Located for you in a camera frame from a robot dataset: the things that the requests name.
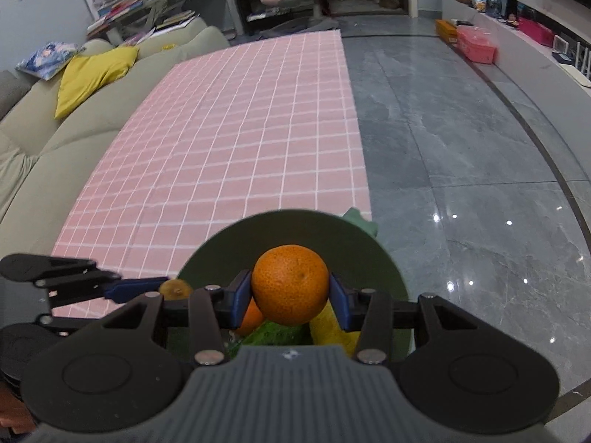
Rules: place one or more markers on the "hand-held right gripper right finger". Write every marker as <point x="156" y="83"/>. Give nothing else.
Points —
<point x="339" y="304"/>

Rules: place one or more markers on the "green cucumber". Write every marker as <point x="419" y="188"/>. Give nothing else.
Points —
<point x="272" y="334"/>

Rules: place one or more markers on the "small white frame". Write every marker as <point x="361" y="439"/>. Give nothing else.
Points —
<point x="560" y="45"/>

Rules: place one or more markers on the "green plastic bowl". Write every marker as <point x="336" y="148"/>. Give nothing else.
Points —
<point x="286" y="230"/>

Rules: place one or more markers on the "pink checked tablecloth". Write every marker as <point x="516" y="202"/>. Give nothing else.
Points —
<point x="231" y="147"/>

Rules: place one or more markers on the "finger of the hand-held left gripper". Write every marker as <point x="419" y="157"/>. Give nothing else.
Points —
<point x="60" y="322"/>
<point x="134" y="287"/>

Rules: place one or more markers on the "orange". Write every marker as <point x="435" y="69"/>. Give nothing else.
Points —
<point x="250" y="319"/>
<point x="291" y="284"/>

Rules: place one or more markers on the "white router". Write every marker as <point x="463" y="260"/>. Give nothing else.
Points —
<point x="582" y="62"/>

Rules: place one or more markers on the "yellow banana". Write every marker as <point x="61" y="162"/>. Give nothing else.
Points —
<point x="330" y="330"/>

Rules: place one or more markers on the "pink box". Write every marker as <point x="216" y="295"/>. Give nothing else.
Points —
<point x="478" y="45"/>

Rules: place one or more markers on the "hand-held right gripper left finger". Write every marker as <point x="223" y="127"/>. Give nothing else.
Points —
<point x="240" y="300"/>

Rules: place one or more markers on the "beige sofa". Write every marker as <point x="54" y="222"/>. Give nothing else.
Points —
<point x="55" y="147"/>

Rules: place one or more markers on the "magenta box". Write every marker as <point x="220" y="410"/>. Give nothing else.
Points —
<point x="535" y="31"/>

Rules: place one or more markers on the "orange box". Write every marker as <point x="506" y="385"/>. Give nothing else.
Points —
<point x="447" y="31"/>

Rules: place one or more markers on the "white television cabinet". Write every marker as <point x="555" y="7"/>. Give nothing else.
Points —
<point x="531" y="69"/>

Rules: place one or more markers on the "desk with books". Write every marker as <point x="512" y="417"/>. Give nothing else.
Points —
<point x="138" y="4"/>

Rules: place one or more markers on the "blue patterned pillow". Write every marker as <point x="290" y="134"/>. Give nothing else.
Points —
<point x="48" y="61"/>

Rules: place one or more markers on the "small yellow red apple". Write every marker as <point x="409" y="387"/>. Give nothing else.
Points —
<point x="175" y="288"/>

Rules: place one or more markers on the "blue glass vase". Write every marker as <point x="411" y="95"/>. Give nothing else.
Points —
<point x="496" y="5"/>

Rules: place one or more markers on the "yellow pillow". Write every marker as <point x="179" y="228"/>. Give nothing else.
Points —
<point x="92" y="78"/>

